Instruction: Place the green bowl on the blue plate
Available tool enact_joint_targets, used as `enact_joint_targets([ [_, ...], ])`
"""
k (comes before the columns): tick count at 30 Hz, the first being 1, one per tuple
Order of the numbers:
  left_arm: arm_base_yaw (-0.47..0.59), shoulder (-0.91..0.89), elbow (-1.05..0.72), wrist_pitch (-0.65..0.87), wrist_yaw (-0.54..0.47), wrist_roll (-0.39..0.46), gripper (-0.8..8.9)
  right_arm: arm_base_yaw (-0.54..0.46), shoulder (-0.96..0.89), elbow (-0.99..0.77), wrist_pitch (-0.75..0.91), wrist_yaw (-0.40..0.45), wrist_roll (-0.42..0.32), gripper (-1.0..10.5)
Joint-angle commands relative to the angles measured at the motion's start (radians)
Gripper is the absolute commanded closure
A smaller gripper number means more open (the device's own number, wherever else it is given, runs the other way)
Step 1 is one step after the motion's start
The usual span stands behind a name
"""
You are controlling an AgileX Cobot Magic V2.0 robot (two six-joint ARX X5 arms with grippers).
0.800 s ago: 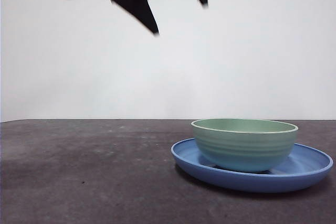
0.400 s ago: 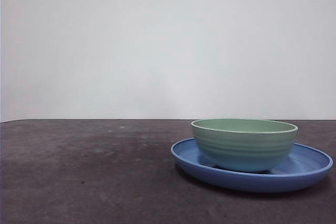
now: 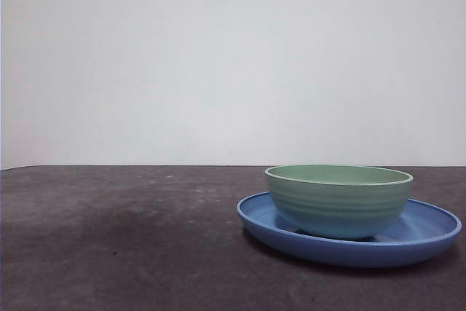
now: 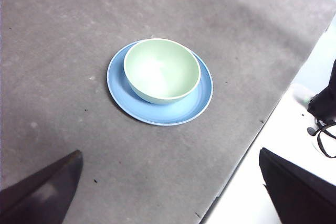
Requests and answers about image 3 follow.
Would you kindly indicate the green ribbed bowl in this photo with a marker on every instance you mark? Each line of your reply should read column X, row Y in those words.
column 338, row 209

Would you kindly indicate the blue round plate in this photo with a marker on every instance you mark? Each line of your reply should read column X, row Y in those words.
column 346, row 254

